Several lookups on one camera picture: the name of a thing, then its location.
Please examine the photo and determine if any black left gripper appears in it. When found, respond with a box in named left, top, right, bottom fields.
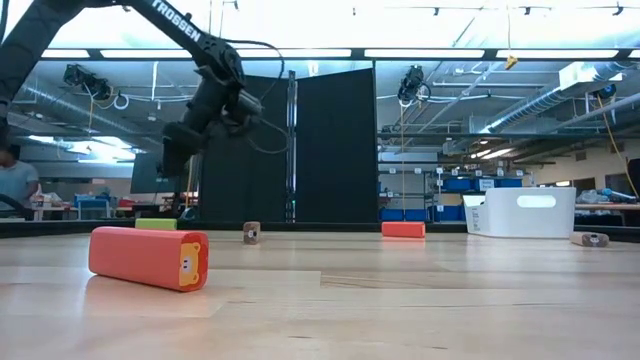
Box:
left=162, top=79, right=229, bottom=177

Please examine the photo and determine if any green block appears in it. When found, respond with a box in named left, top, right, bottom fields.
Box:
left=134, top=217, right=178, bottom=232

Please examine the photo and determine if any red block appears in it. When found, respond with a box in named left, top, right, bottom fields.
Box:
left=381, top=221, right=427, bottom=239
left=88, top=225, right=210, bottom=293

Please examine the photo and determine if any brown block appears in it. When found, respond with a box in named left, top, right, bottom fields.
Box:
left=569, top=231, right=611, bottom=249
left=242, top=221, right=262, bottom=246

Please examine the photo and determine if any dark monitor screen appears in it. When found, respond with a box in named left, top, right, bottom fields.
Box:
left=130, top=152, right=194, bottom=195

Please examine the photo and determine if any blue crate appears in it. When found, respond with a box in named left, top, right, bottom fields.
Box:
left=73, top=194, right=112, bottom=220

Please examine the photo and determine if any black ceiling-hung device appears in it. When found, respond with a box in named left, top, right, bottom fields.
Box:
left=62, top=63, right=112, bottom=101
left=397, top=64, right=432, bottom=104

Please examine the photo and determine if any person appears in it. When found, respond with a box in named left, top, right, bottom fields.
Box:
left=0, top=144, right=41, bottom=221

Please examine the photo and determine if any black folding partition screen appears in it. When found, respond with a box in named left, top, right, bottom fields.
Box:
left=198, top=67, right=380, bottom=224

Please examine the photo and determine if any white plastic bin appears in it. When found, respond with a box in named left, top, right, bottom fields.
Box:
left=462, top=187, right=577, bottom=240

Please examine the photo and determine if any wooden workbench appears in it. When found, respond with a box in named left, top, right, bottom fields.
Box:
left=574, top=202, right=640, bottom=212

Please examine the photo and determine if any black chair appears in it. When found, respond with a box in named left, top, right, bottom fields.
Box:
left=627, top=158, right=640, bottom=199

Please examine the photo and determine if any silver ventilation duct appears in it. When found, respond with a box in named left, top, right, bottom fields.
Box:
left=17, top=82, right=166, bottom=146
left=479, top=62, right=626, bottom=135

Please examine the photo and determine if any black metal table frame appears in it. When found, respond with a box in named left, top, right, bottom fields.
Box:
left=0, top=218, right=640, bottom=244

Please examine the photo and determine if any yellow hanging cord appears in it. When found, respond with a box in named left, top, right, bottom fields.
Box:
left=594, top=93, right=640, bottom=199

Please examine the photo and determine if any black overhead frame beam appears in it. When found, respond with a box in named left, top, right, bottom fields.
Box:
left=0, top=47, right=640, bottom=62

